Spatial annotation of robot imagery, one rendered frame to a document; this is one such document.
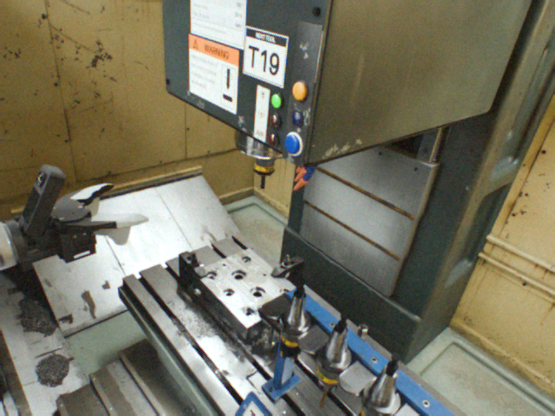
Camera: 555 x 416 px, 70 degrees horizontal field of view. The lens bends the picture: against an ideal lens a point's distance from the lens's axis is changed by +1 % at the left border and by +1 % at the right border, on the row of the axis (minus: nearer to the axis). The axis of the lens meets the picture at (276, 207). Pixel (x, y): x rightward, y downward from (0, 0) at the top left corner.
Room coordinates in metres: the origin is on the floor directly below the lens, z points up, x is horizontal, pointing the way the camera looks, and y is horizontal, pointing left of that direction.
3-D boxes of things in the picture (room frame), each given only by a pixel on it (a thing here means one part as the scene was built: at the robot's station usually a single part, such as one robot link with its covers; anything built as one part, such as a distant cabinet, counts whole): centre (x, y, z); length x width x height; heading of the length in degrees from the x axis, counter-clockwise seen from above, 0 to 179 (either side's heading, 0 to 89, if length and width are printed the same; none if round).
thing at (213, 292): (0.96, 0.06, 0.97); 0.29 x 0.23 x 0.05; 44
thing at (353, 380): (0.49, -0.18, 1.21); 0.07 x 0.05 x 0.01; 134
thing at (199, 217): (1.40, 0.51, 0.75); 0.89 x 0.67 x 0.26; 134
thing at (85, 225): (0.55, 0.31, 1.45); 0.09 x 0.05 x 0.02; 100
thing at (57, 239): (0.54, 0.37, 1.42); 0.12 x 0.08 x 0.09; 136
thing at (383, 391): (0.45, -0.22, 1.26); 0.04 x 0.04 x 0.07
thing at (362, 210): (1.24, -0.27, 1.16); 0.48 x 0.05 x 0.51; 44
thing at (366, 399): (0.45, -0.22, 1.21); 0.06 x 0.06 x 0.03
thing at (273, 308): (0.64, -0.03, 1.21); 0.07 x 0.05 x 0.01; 134
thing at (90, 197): (0.65, 0.35, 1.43); 0.09 x 0.03 x 0.06; 172
